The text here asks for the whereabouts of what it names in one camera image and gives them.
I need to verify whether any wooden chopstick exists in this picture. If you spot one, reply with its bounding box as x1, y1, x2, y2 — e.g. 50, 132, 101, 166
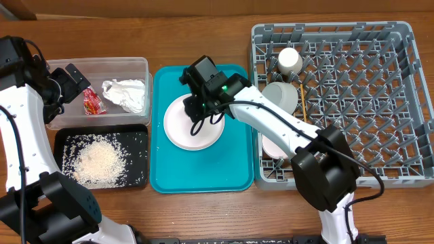
300, 84, 307, 123

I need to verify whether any clear plastic bin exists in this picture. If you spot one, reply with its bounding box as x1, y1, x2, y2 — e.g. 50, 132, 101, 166
47, 57, 153, 129

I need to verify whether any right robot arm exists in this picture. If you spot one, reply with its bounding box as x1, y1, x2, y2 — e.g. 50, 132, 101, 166
179, 56, 360, 243

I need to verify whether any white napkin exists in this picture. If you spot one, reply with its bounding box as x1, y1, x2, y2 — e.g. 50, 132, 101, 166
102, 79, 146, 113

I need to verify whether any white cup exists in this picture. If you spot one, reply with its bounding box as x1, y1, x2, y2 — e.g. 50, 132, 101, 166
277, 47, 302, 76

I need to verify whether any grey dish rack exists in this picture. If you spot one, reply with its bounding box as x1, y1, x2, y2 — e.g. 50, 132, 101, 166
250, 21, 433, 188

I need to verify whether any white rice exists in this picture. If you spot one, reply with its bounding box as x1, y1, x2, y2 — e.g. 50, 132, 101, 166
60, 132, 147, 189

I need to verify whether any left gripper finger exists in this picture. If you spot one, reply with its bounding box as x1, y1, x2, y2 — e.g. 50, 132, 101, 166
50, 68, 68, 81
64, 63, 90, 95

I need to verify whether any black plastic tray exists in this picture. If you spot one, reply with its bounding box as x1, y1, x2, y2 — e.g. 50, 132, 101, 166
50, 123, 150, 192

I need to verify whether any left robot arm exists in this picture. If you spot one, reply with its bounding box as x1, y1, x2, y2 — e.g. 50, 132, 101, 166
1, 36, 146, 243

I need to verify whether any grey bowl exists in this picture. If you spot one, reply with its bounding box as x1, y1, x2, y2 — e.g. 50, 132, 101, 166
262, 82, 298, 115

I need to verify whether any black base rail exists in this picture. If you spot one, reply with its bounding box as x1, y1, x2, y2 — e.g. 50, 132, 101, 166
145, 235, 387, 244

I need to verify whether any red snack wrapper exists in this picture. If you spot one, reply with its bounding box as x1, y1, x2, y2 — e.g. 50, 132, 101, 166
83, 86, 106, 115

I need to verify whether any teal serving tray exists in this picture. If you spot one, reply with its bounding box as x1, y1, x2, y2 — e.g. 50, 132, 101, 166
149, 66, 254, 194

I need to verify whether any small pink plate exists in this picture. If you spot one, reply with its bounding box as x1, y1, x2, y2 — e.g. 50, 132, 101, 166
262, 135, 288, 159

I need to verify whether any large pink plate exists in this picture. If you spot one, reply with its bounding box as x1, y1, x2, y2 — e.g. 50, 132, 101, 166
163, 94, 225, 150

